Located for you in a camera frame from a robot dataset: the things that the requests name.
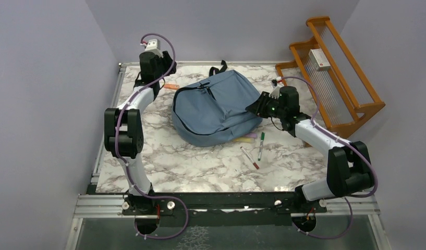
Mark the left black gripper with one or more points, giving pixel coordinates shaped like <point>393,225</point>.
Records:
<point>166,60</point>

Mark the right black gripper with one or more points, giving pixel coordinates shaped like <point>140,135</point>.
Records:
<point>258,107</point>

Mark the red marker pen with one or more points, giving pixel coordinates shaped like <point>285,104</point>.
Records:
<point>246,153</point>

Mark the blue student backpack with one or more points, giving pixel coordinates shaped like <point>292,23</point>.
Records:
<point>213,111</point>

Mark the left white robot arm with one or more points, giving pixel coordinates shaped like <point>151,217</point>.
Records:
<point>123,131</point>

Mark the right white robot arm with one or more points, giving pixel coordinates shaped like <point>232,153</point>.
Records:
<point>349,170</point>

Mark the green marker pen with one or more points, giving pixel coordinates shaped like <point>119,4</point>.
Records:
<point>261,146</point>

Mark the yellow orange highlighter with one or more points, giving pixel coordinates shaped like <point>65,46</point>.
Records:
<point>244,140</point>

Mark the orange wooden rack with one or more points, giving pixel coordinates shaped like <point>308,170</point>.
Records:
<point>347,98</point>

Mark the small white box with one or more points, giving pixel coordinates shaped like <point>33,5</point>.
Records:
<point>318,60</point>

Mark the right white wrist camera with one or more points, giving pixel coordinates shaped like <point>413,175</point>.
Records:
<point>275,94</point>

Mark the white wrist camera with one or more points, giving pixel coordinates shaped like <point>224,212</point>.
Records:
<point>275,94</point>
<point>154,46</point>

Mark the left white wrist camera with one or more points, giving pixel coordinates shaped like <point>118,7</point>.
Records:
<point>154,46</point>

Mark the black metal base rail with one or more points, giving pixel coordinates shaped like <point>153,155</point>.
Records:
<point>175,210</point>

